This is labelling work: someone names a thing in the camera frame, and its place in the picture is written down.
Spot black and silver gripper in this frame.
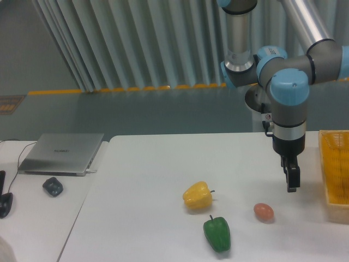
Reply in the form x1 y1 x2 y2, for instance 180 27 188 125
273 121 306 193

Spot yellow bell pepper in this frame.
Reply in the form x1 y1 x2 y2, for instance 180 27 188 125
182 181 215 210

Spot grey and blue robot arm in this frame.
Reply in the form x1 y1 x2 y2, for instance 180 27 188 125
218 1 348 192

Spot yellow wicker basket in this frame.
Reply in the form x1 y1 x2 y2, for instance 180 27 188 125
318 130 348 224

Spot green bell pepper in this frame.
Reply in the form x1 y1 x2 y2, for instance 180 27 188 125
203 215 231 253

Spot brown egg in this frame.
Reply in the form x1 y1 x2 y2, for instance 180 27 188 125
254 203 274 221

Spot silver laptop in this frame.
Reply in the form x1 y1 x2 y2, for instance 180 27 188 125
19 133 104 176

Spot dark grey computer mouse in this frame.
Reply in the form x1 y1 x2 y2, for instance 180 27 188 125
43 177 64 197

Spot black handheld device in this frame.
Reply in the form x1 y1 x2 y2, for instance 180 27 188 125
1 170 13 219

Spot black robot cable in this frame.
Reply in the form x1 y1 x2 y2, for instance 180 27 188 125
260 102 274 137

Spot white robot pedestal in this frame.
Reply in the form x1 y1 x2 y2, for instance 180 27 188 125
244 84 271 132

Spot thin black cable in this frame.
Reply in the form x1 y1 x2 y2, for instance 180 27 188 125
0 139 38 194

